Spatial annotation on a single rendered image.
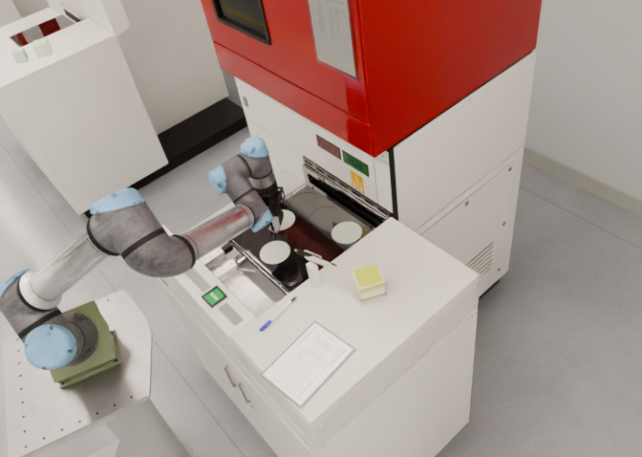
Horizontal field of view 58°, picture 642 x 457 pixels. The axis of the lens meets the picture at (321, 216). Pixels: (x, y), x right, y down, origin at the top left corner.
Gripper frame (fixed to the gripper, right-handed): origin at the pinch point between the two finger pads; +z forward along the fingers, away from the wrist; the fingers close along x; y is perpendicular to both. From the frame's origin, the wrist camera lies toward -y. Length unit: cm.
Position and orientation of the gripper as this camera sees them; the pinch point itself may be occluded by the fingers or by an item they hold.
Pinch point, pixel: (274, 231)
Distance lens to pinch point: 191.9
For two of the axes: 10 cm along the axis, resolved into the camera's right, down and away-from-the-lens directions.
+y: 2.3, -7.0, 6.7
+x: -9.6, -0.7, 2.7
